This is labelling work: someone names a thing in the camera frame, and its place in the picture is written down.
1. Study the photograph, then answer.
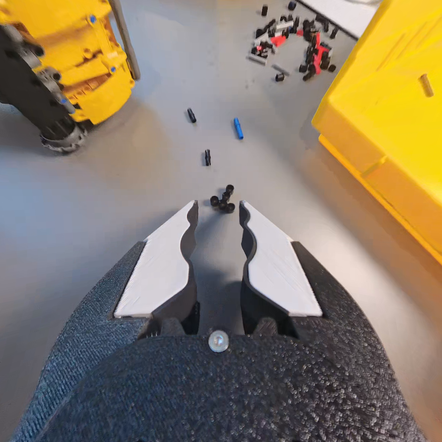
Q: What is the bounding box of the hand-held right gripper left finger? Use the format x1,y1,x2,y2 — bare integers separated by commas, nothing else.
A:
113,201,200,326

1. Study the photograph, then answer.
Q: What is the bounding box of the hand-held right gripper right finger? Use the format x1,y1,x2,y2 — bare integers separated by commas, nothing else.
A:
239,201,324,326

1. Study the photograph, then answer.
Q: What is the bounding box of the yellow toy brick vehicle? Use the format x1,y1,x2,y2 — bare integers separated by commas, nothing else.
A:
0,0,141,154

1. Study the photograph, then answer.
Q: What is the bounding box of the grey desk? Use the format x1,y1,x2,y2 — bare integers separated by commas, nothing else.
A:
0,0,442,442

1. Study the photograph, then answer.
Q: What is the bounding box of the cluster of black brick pins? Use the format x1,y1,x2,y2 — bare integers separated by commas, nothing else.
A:
209,184,237,215

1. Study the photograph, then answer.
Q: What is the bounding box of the yellow plastic bin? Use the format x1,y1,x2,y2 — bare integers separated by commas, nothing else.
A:
311,0,442,266

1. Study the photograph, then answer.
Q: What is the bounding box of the pile of small brick pieces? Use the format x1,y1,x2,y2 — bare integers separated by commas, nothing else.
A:
247,0,341,83

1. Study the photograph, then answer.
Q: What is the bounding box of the small tan brick pin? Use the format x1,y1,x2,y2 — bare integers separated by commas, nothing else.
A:
419,73,436,98

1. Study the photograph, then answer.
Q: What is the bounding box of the white oval board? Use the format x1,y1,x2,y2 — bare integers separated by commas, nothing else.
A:
297,0,384,40

